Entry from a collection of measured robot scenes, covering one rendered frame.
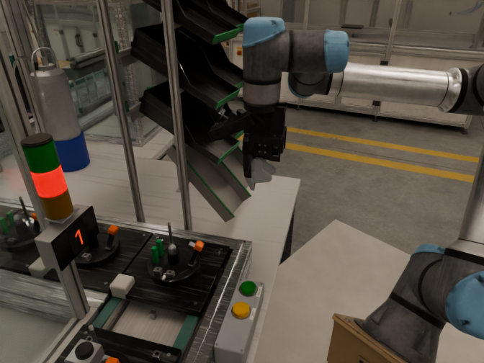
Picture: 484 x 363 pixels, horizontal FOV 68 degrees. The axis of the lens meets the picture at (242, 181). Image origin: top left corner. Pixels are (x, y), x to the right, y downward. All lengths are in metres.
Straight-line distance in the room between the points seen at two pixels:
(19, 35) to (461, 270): 1.91
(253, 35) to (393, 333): 0.63
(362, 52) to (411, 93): 3.81
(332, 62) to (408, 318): 0.52
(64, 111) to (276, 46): 1.20
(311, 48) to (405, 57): 3.99
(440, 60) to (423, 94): 3.81
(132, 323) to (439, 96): 0.88
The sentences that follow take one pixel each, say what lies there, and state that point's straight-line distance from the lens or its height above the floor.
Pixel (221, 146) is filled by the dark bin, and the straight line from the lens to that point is 1.08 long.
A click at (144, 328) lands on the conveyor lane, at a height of 0.92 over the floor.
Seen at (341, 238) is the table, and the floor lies 0.86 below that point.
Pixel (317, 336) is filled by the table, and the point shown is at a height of 0.86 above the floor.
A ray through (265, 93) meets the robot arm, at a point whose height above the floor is 1.46.
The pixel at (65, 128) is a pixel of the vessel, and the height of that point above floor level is 1.07.
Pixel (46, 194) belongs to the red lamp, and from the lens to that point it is 0.73.
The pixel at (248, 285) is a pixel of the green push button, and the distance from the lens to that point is 0.95.
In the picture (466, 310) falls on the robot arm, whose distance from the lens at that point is 0.71.
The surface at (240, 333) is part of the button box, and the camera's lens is 0.88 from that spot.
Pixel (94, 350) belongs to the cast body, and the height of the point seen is 1.09.
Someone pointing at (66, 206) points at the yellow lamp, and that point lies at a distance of 0.75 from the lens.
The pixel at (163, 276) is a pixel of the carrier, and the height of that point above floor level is 0.99.
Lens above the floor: 1.67
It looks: 31 degrees down
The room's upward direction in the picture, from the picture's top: straight up
